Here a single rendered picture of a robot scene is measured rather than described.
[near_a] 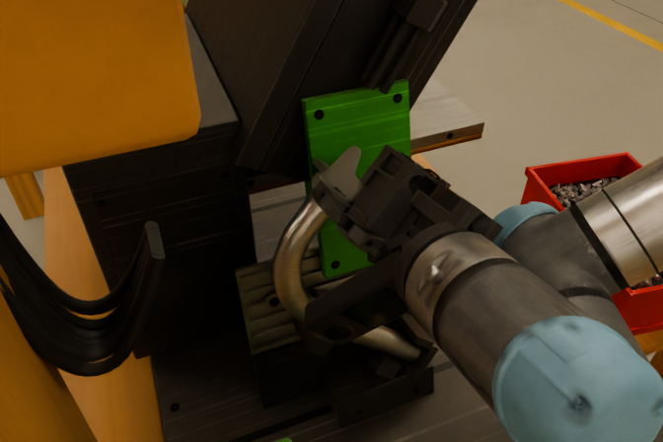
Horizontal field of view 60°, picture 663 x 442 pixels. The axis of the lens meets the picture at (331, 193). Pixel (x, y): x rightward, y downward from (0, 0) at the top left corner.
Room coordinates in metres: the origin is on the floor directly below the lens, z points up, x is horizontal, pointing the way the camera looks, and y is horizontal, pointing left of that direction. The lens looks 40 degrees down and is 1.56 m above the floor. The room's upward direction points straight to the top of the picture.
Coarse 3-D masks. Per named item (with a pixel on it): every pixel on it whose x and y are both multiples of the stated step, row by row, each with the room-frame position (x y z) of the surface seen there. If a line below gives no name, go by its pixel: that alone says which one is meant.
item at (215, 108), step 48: (192, 48) 0.66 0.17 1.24; (192, 144) 0.48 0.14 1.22; (96, 192) 0.44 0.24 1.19; (144, 192) 0.46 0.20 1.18; (192, 192) 0.48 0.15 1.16; (240, 192) 0.50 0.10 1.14; (96, 240) 0.44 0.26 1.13; (192, 240) 0.47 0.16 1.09; (240, 240) 0.49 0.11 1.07; (192, 288) 0.47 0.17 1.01; (144, 336) 0.45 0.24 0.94; (192, 336) 0.47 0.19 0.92
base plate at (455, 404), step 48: (288, 192) 0.79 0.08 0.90; (240, 336) 0.48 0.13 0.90; (192, 384) 0.40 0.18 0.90; (240, 384) 0.40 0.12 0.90; (192, 432) 0.34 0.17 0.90; (240, 432) 0.34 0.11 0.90; (288, 432) 0.34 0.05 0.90; (336, 432) 0.34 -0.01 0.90; (384, 432) 0.34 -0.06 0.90; (432, 432) 0.34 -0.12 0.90; (480, 432) 0.34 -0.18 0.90
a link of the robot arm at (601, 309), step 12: (576, 300) 0.26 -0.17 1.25; (588, 300) 0.26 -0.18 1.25; (600, 300) 0.26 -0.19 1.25; (588, 312) 0.25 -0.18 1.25; (600, 312) 0.25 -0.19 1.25; (612, 312) 0.25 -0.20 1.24; (612, 324) 0.24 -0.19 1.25; (624, 324) 0.24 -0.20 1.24; (624, 336) 0.23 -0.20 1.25; (636, 348) 0.22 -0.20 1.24; (648, 360) 0.22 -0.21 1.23; (660, 432) 0.16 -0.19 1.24
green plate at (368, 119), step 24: (336, 96) 0.49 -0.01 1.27; (360, 96) 0.50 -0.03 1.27; (384, 96) 0.51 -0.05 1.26; (408, 96) 0.52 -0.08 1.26; (312, 120) 0.48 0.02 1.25; (336, 120) 0.49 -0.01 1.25; (360, 120) 0.50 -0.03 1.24; (384, 120) 0.50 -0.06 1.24; (408, 120) 0.51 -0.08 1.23; (312, 144) 0.47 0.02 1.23; (336, 144) 0.48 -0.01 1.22; (360, 144) 0.49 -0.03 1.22; (384, 144) 0.50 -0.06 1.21; (408, 144) 0.51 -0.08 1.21; (312, 168) 0.47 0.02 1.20; (360, 168) 0.48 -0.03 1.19; (336, 240) 0.45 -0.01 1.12; (336, 264) 0.44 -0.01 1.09; (360, 264) 0.45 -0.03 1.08
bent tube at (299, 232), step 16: (320, 160) 0.46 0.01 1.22; (304, 208) 0.43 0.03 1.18; (320, 208) 0.43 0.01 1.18; (288, 224) 0.43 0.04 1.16; (304, 224) 0.42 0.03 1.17; (320, 224) 0.42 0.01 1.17; (288, 240) 0.41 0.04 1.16; (304, 240) 0.41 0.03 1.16; (288, 256) 0.40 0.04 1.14; (288, 272) 0.39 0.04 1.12; (288, 288) 0.39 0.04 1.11; (304, 288) 0.40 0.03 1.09; (288, 304) 0.39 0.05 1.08; (304, 304) 0.39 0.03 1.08; (304, 320) 0.38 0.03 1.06; (368, 336) 0.40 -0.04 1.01; (384, 336) 0.40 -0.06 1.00; (400, 336) 0.41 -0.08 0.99; (384, 352) 0.40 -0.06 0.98; (400, 352) 0.40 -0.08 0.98; (416, 352) 0.41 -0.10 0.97
